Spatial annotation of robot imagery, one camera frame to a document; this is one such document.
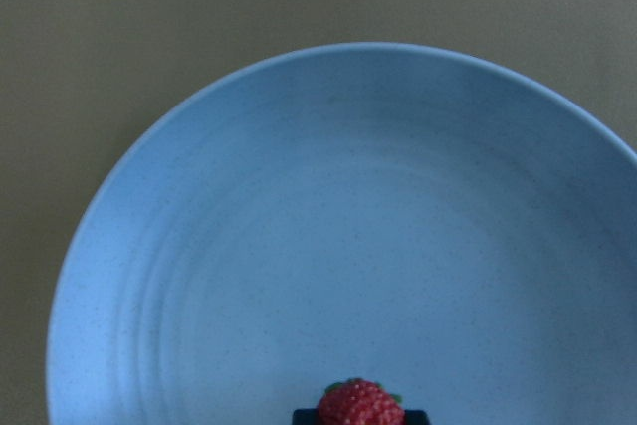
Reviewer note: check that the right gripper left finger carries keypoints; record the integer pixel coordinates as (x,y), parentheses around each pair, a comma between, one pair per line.
(305,417)

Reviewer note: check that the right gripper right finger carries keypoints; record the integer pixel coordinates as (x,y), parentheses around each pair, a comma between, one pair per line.
(415,417)

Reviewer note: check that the red strawberry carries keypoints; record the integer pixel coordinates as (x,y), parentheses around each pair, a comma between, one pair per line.
(359,402)

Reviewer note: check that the blue plate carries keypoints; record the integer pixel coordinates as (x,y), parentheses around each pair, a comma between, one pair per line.
(439,224)

